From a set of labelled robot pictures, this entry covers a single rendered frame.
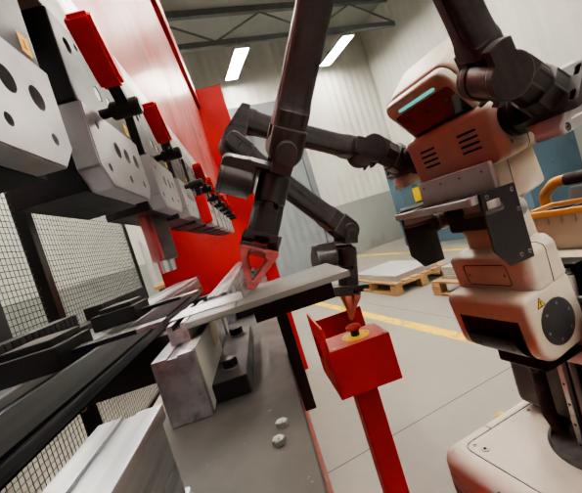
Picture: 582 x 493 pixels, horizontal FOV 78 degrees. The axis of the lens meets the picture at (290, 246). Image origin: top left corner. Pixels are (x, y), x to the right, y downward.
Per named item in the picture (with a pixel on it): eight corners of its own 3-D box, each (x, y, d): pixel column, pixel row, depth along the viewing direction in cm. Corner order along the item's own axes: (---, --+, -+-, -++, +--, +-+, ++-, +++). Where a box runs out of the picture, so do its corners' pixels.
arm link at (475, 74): (549, 66, 61) (525, 68, 66) (506, 35, 58) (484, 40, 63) (516, 118, 63) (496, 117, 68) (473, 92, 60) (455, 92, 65)
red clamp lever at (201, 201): (214, 220, 77) (201, 177, 77) (196, 226, 77) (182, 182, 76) (215, 221, 79) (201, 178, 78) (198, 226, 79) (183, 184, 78)
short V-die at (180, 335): (191, 339, 55) (184, 322, 55) (171, 346, 55) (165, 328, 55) (207, 313, 75) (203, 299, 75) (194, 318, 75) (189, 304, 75)
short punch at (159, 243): (169, 271, 57) (150, 214, 57) (156, 275, 57) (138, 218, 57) (182, 267, 67) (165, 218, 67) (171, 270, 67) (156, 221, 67)
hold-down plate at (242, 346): (252, 392, 53) (246, 373, 53) (217, 404, 52) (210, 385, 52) (253, 337, 83) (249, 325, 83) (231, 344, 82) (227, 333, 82)
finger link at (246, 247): (230, 287, 59) (242, 232, 59) (232, 282, 67) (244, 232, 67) (270, 295, 60) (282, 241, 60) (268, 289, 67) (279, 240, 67)
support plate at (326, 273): (350, 276, 56) (348, 269, 56) (186, 330, 54) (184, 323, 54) (328, 267, 74) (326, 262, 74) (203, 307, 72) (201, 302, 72)
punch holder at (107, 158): (108, 183, 32) (47, 2, 32) (11, 210, 32) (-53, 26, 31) (155, 201, 47) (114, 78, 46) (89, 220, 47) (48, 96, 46)
